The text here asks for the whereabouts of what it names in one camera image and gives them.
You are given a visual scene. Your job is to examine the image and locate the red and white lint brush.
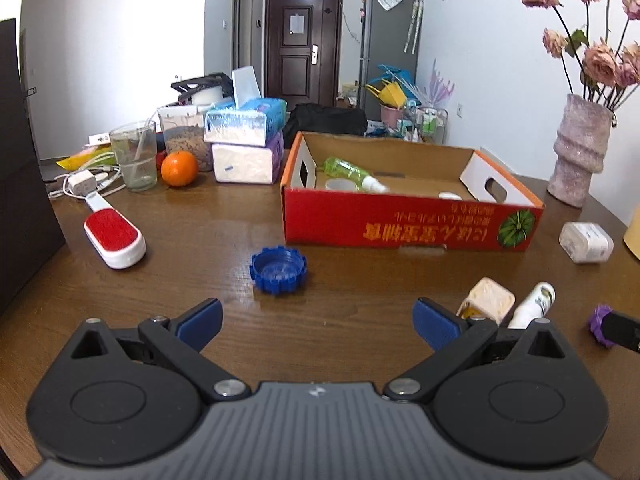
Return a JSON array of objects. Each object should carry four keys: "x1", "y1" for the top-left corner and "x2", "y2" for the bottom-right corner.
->
[{"x1": 83, "y1": 192, "x2": 147, "y2": 271}]

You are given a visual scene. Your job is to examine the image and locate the cream square box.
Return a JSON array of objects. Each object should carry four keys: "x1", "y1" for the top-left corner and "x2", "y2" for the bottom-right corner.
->
[{"x1": 456, "y1": 277, "x2": 516, "y2": 325}]

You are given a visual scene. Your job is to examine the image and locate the yellow packet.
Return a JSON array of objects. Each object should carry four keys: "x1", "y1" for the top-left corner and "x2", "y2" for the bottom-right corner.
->
[{"x1": 56, "y1": 146, "x2": 116, "y2": 170}]

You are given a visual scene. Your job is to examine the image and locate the metal rack with bottles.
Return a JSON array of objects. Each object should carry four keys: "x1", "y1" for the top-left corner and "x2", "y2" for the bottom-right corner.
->
[{"x1": 404, "y1": 105, "x2": 448, "y2": 143}]

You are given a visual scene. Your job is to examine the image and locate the blue tissue pack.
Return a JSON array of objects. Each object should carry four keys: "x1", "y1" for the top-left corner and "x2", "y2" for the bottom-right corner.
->
[{"x1": 203, "y1": 66, "x2": 288, "y2": 147}]

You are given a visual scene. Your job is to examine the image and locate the yellow thermos jug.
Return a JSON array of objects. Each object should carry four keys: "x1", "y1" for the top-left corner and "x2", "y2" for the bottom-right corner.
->
[{"x1": 624, "y1": 207, "x2": 640, "y2": 261}]

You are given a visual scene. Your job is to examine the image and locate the grey refrigerator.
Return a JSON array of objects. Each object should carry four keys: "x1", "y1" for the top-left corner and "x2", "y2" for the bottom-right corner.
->
[{"x1": 358, "y1": 0, "x2": 423, "y2": 121}]

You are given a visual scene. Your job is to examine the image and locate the green spray bottle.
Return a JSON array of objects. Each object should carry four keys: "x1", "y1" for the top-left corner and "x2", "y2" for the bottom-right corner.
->
[{"x1": 322, "y1": 156, "x2": 390, "y2": 194}]

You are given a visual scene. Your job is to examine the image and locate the clear drinking straw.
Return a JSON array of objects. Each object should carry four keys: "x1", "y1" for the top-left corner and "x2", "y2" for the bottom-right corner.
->
[{"x1": 131, "y1": 119, "x2": 157, "y2": 168}]

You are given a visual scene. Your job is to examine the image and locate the blue plastic item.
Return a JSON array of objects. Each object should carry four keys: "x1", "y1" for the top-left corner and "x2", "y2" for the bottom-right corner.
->
[{"x1": 377, "y1": 64, "x2": 417, "y2": 93}]

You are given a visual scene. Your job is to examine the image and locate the dark brown entrance door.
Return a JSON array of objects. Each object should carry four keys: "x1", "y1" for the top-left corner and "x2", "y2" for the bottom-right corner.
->
[{"x1": 264, "y1": 0, "x2": 344, "y2": 109}]

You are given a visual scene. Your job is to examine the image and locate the purple tissue pack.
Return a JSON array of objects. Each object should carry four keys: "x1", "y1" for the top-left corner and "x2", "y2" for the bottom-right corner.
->
[{"x1": 212, "y1": 130, "x2": 285, "y2": 184}]

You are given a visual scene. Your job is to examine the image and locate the white charger cables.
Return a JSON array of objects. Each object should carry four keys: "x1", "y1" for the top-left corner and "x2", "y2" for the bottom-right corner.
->
[{"x1": 47, "y1": 152, "x2": 126, "y2": 201}]

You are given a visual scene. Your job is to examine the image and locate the dried pink roses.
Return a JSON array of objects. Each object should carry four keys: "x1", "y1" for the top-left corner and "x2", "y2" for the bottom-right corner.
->
[{"x1": 514, "y1": 0, "x2": 640, "y2": 111}]

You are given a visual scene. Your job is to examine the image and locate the black paper bag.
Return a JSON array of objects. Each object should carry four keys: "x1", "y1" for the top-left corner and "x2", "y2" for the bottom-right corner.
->
[{"x1": 0, "y1": 18, "x2": 67, "y2": 316}]

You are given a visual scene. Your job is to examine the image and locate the clear glass cup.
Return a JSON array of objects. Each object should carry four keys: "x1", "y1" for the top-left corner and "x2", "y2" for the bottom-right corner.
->
[{"x1": 108, "y1": 121, "x2": 158, "y2": 192}]

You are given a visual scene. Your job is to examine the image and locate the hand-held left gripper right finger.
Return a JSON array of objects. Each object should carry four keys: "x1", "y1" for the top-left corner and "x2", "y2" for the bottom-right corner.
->
[{"x1": 383, "y1": 298, "x2": 577, "y2": 403}]

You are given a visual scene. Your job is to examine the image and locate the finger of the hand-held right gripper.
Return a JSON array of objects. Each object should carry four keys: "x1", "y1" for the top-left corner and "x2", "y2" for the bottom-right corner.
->
[{"x1": 600, "y1": 310, "x2": 640, "y2": 354}]

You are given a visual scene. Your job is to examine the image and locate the blue bottle cap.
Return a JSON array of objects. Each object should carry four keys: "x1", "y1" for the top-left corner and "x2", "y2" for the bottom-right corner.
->
[{"x1": 249, "y1": 245, "x2": 308, "y2": 296}]

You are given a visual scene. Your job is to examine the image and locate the pink textured vase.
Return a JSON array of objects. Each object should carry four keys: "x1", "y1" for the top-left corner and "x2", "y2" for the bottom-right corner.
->
[{"x1": 546, "y1": 93, "x2": 617, "y2": 208}]

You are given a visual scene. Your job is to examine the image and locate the purple feather decoration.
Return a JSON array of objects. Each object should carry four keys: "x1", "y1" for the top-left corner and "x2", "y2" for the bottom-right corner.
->
[{"x1": 422, "y1": 59, "x2": 456, "y2": 108}]

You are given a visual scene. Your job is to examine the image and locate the small white spray bottle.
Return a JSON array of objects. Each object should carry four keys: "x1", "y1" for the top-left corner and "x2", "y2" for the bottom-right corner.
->
[{"x1": 507, "y1": 282, "x2": 556, "y2": 330}]

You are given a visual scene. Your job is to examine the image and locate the purple bottle cap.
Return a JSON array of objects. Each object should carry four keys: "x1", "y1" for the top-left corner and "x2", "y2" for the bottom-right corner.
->
[{"x1": 588, "y1": 303, "x2": 618, "y2": 350}]

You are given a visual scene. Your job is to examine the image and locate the grey interior door frame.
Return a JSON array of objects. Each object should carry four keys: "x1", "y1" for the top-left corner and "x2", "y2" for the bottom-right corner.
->
[{"x1": 232, "y1": 0, "x2": 256, "y2": 73}]

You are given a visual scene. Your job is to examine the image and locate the white charger plug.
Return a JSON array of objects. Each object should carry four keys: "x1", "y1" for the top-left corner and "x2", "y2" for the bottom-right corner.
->
[{"x1": 67, "y1": 170, "x2": 98, "y2": 196}]

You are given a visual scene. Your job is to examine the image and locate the white round pot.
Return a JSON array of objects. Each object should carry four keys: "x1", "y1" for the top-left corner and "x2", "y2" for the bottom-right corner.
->
[{"x1": 190, "y1": 85, "x2": 236, "y2": 107}]

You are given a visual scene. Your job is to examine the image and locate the pink bucket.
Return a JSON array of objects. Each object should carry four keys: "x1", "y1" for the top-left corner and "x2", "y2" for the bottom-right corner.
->
[{"x1": 380, "y1": 104, "x2": 407, "y2": 128}]

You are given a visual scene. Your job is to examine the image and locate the clear plastic food container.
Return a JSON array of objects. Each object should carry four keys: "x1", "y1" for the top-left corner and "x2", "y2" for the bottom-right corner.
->
[{"x1": 157, "y1": 105, "x2": 215, "y2": 172}]

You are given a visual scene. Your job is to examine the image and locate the red cardboard box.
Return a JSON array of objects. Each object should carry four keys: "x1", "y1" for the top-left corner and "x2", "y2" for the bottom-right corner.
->
[{"x1": 280, "y1": 131, "x2": 545, "y2": 252}]

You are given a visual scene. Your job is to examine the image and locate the folded white umbrella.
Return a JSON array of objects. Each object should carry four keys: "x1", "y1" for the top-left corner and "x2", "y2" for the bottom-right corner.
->
[{"x1": 404, "y1": 0, "x2": 425, "y2": 54}]

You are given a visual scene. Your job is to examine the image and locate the yellow plastic item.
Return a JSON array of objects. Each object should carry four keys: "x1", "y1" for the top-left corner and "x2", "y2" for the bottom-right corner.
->
[{"x1": 365, "y1": 82, "x2": 405, "y2": 110}]

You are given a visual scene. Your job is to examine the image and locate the black plastic item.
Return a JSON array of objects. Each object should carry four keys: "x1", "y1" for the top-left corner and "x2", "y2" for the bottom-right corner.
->
[{"x1": 171, "y1": 74, "x2": 233, "y2": 103}]

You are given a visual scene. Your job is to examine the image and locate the orange fruit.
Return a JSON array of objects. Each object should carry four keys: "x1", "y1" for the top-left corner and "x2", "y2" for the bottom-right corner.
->
[{"x1": 160, "y1": 150, "x2": 199, "y2": 188}]

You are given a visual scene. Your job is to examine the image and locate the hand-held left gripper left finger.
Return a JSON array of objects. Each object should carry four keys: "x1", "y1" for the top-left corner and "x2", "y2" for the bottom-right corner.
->
[{"x1": 62, "y1": 298, "x2": 252, "y2": 403}]

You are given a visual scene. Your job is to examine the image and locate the white pill bottle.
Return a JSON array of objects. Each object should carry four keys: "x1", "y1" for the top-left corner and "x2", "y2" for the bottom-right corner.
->
[{"x1": 558, "y1": 221, "x2": 614, "y2": 264}]

